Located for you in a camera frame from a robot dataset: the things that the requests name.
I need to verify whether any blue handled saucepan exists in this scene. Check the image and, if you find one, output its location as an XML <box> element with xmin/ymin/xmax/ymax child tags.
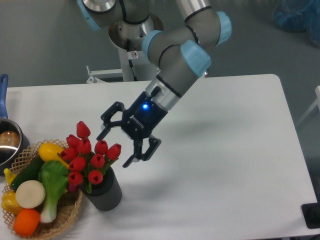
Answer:
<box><xmin>0</xmin><ymin>73</ymin><xmax>30</xmax><ymax>177</ymax></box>

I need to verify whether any red tulip bouquet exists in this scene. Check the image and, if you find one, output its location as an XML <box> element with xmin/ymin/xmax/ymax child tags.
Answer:
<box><xmin>58</xmin><ymin>121</ymin><xmax>122</xmax><ymax>194</ymax></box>

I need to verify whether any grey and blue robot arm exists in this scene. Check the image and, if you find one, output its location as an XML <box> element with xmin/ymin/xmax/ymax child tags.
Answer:
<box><xmin>77</xmin><ymin>0</ymin><xmax>232</xmax><ymax>167</ymax></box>

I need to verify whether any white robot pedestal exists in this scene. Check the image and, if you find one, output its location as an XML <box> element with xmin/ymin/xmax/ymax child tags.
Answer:
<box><xmin>86</xmin><ymin>12</ymin><xmax>165</xmax><ymax>84</ymax></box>

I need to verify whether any white frame at right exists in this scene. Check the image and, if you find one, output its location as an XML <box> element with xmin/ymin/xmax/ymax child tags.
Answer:
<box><xmin>296</xmin><ymin>85</ymin><xmax>320</xmax><ymax>130</ymax></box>

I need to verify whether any dark grey ribbed vase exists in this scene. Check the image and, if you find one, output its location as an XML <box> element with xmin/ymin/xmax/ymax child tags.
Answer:
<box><xmin>79</xmin><ymin>167</ymin><xmax>122</xmax><ymax>211</ymax></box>

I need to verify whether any orange fruit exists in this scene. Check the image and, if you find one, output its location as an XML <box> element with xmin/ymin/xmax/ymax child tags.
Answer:
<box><xmin>13</xmin><ymin>208</ymin><xmax>40</xmax><ymax>237</ymax></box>

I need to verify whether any cream round disc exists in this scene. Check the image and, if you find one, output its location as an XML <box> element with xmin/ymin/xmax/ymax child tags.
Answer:
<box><xmin>15</xmin><ymin>180</ymin><xmax>46</xmax><ymax>209</ymax></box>

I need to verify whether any yellow banana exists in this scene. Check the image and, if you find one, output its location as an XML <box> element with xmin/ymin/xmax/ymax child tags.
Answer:
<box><xmin>3</xmin><ymin>168</ymin><xmax>17</xmax><ymax>186</ymax></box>

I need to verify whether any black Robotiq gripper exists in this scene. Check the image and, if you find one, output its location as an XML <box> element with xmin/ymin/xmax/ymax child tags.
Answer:
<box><xmin>96</xmin><ymin>91</ymin><xmax>167</xmax><ymax>168</ymax></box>

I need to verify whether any black device at table edge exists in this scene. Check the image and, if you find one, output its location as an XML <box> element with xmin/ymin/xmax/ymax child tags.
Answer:
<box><xmin>301</xmin><ymin>203</ymin><xmax>320</xmax><ymax>229</ymax></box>

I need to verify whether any red radish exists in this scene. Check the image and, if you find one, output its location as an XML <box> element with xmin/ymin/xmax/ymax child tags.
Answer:
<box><xmin>66</xmin><ymin>184</ymin><xmax>79</xmax><ymax>193</ymax></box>

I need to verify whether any dark green cucumber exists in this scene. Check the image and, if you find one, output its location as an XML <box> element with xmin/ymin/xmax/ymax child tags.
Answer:
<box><xmin>10</xmin><ymin>155</ymin><xmax>45</xmax><ymax>191</ymax></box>

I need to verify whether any yellow squash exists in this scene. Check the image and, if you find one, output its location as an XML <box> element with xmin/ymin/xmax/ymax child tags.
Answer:
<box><xmin>38</xmin><ymin>142</ymin><xmax>69</xmax><ymax>168</ymax></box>

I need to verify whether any blue plastic bag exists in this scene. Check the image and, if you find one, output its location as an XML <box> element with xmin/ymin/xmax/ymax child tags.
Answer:
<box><xmin>271</xmin><ymin>0</ymin><xmax>320</xmax><ymax>47</ymax></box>

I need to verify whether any woven wicker basket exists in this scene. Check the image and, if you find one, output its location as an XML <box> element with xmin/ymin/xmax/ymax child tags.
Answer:
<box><xmin>2</xmin><ymin>139</ymin><xmax>83</xmax><ymax>240</ymax></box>

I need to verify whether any green bok choy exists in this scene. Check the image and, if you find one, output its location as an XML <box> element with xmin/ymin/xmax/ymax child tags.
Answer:
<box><xmin>38</xmin><ymin>160</ymin><xmax>68</xmax><ymax>224</ymax></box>

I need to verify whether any yellow bell pepper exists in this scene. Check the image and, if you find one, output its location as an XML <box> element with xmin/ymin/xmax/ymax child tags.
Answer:
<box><xmin>1</xmin><ymin>190</ymin><xmax>23</xmax><ymax>215</ymax></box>

